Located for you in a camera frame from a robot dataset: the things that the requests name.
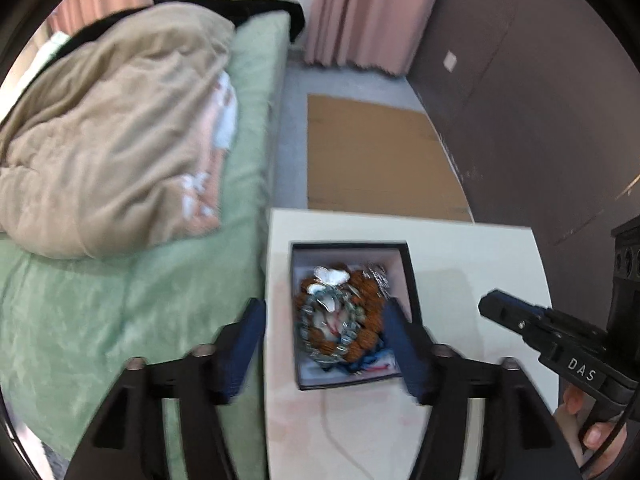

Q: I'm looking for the brown rudraksha bead bracelet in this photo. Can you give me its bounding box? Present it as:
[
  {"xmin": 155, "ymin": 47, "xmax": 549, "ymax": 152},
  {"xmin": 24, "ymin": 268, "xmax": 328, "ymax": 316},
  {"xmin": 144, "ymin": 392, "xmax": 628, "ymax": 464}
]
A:
[{"xmin": 294, "ymin": 263, "xmax": 388, "ymax": 365}]

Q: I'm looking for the black garment on bed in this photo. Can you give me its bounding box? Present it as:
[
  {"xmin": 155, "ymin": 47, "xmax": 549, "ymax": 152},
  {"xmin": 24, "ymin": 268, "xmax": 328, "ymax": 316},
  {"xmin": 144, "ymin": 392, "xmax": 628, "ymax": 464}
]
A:
[{"xmin": 50, "ymin": 0, "xmax": 306, "ymax": 63}]

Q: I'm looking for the white wall socket plate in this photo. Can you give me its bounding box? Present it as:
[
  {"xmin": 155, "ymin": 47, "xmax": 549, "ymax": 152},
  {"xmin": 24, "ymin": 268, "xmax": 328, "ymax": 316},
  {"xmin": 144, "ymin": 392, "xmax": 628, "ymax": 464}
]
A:
[{"xmin": 442, "ymin": 51, "xmax": 458, "ymax": 73}]

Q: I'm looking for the person's right hand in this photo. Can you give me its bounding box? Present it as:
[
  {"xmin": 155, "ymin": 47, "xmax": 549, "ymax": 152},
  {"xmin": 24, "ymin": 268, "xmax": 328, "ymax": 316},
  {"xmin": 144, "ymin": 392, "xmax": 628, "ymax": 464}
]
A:
[{"xmin": 552, "ymin": 383, "xmax": 629, "ymax": 470}]

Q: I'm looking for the black jewelry box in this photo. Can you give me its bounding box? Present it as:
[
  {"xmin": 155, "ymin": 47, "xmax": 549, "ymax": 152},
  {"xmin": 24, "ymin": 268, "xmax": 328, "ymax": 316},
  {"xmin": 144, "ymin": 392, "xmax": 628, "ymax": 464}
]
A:
[{"xmin": 290, "ymin": 242, "xmax": 422, "ymax": 391}]

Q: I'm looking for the grey stone bead bracelet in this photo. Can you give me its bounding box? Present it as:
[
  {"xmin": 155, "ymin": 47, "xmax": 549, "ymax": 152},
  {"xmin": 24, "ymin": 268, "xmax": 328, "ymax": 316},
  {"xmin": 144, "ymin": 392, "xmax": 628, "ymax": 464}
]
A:
[{"xmin": 298, "ymin": 291, "xmax": 364, "ymax": 361}]

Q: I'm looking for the flat brown cardboard sheet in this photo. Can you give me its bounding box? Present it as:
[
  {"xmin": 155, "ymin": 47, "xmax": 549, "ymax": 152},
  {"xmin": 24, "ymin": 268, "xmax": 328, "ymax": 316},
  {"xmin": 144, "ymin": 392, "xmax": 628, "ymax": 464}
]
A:
[{"xmin": 307, "ymin": 94, "xmax": 472, "ymax": 221}]

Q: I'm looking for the blue braided cord bracelet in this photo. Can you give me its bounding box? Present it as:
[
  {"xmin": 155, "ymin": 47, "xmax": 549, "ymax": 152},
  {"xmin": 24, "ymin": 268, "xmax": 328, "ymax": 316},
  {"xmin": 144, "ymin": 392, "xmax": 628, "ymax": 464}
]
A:
[{"xmin": 328, "ymin": 343, "xmax": 402, "ymax": 378}]

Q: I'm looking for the green bed sheet mattress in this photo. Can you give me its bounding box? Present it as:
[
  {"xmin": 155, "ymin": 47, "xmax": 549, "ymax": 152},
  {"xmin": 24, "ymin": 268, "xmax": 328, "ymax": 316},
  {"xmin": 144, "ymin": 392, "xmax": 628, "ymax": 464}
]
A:
[{"xmin": 1, "ymin": 12, "xmax": 290, "ymax": 458}]

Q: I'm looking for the silver ball chain necklace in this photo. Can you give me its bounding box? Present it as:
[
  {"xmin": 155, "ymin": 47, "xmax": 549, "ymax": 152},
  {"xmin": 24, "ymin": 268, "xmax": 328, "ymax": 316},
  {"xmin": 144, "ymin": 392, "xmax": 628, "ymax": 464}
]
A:
[{"xmin": 361, "ymin": 263, "xmax": 392, "ymax": 302}]

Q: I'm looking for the butterfly charm bead bracelet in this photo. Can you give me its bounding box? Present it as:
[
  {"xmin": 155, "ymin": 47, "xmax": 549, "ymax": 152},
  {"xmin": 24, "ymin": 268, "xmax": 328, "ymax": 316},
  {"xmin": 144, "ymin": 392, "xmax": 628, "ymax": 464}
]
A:
[{"xmin": 301, "ymin": 264, "xmax": 352, "ymax": 311}]

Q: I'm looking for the beige blanket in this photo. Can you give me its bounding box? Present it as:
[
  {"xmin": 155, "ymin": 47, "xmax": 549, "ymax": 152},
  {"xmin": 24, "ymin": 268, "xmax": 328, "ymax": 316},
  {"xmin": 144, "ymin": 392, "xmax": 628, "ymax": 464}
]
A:
[{"xmin": 1, "ymin": 3, "xmax": 236, "ymax": 259}]

